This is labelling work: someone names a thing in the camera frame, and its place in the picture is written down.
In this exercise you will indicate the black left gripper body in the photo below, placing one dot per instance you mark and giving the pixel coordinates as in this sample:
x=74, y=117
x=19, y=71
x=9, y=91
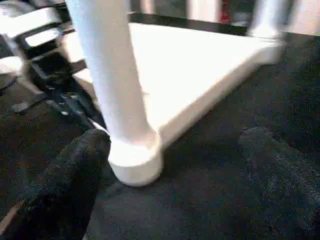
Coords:
x=55, y=75

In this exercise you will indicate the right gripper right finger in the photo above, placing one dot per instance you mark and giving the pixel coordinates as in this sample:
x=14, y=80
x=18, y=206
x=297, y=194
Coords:
x=285, y=185

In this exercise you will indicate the white cabinet with glass doors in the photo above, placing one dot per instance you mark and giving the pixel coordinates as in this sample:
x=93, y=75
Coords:
x=165, y=7

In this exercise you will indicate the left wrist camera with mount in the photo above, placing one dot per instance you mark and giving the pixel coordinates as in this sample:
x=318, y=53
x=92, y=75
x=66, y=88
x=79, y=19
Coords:
x=30, y=27

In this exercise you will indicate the white plastic table top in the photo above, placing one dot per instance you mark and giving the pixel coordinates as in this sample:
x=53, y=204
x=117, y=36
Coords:
x=200, y=65

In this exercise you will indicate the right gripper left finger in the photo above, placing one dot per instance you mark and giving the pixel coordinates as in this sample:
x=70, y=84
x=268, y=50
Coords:
x=60, y=195

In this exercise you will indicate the black work mat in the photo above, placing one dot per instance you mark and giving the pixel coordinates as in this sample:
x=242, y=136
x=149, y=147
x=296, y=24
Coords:
x=215, y=200

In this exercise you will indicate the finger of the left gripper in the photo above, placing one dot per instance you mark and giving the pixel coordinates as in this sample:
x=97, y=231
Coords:
x=82, y=114

